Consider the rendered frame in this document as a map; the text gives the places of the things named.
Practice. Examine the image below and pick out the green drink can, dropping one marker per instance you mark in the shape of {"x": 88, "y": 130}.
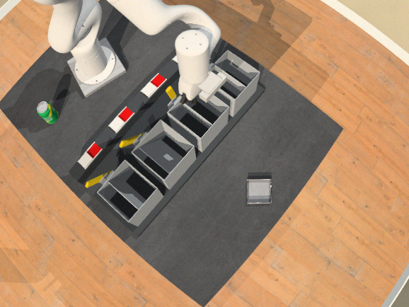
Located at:
{"x": 47, "y": 112}

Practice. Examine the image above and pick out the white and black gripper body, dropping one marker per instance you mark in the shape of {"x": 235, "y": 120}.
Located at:
{"x": 191, "y": 90}

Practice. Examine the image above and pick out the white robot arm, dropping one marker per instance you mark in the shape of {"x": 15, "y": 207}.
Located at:
{"x": 193, "y": 48}

